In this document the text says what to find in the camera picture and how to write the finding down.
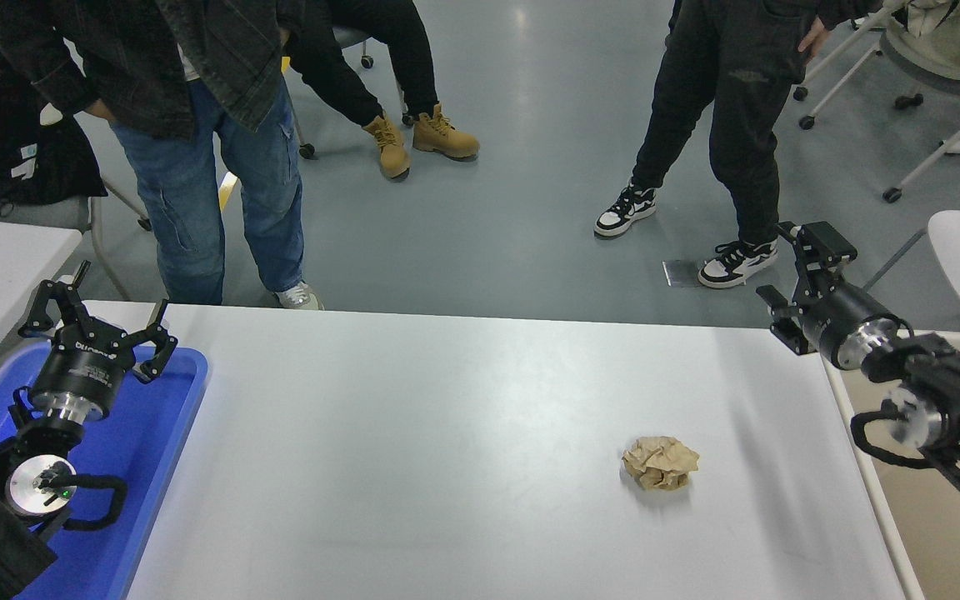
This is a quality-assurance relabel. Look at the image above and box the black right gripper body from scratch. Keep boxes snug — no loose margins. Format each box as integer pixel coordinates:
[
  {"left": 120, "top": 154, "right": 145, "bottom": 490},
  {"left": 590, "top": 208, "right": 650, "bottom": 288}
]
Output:
[{"left": 797, "top": 282, "right": 891, "bottom": 368}]

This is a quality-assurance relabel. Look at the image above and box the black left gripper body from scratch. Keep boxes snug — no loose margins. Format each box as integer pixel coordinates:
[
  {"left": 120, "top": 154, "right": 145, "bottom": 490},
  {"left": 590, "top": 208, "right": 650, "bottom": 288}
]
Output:
[{"left": 30, "top": 319, "right": 138, "bottom": 411}]

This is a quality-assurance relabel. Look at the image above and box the tan paper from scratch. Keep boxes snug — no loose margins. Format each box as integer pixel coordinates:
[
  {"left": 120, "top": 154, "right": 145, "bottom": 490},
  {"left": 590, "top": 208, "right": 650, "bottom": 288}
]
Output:
[{"left": 622, "top": 435, "right": 701, "bottom": 492}]

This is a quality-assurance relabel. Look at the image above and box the person's hand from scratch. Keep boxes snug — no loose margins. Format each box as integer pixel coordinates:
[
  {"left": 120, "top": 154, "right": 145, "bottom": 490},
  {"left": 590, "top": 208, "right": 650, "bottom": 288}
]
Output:
[{"left": 796, "top": 16, "right": 830, "bottom": 62}]

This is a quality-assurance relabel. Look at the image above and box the grey chair with armrest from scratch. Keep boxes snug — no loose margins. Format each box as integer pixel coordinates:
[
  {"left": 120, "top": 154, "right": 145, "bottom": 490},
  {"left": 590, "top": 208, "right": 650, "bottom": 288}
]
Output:
[{"left": 0, "top": 87, "right": 156, "bottom": 303}]

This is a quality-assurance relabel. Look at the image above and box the black coat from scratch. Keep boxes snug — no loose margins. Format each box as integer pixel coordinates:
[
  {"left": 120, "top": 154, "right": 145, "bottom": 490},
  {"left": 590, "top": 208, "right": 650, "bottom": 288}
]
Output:
[{"left": 0, "top": 0, "right": 108, "bottom": 216}]

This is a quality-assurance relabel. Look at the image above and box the silver floor plate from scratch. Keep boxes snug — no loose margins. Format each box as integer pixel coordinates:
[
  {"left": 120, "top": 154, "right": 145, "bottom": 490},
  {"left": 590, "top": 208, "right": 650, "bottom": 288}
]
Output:
[{"left": 663, "top": 261, "right": 706, "bottom": 289}]

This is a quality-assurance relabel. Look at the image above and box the blue plastic tray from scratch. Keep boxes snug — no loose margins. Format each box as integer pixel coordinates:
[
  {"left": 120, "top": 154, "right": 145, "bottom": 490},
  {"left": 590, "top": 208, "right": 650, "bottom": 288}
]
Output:
[{"left": 0, "top": 342, "right": 213, "bottom": 600}]

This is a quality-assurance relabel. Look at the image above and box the person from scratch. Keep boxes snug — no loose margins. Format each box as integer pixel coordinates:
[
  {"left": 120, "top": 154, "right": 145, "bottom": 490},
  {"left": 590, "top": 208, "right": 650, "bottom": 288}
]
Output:
[
  {"left": 284, "top": 0, "right": 481, "bottom": 182},
  {"left": 0, "top": 0, "right": 324, "bottom": 311},
  {"left": 594, "top": 0, "right": 885, "bottom": 290}
]

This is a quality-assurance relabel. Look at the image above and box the white chair with castors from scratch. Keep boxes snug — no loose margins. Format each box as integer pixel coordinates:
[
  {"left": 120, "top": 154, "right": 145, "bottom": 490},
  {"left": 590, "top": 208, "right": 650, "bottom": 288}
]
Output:
[{"left": 792, "top": 0, "right": 906, "bottom": 130}]

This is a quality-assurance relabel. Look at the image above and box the large pale bin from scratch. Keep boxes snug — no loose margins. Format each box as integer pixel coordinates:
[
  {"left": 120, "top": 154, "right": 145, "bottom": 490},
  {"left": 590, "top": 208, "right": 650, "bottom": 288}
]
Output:
[{"left": 822, "top": 331, "right": 960, "bottom": 600}]

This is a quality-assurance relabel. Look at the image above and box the cream coat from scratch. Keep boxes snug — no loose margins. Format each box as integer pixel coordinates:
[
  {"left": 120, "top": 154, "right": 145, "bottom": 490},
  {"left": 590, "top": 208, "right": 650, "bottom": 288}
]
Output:
[{"left": 905, "top": 0, "right": 960, "bottom": 80}]

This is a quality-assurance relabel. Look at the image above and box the grey chair with castors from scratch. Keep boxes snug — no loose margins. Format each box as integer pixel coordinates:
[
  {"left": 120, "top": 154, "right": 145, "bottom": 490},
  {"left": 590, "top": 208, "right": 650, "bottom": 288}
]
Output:
[{"left": 290, "top": 23, "right": 416, "bottom": 161}]

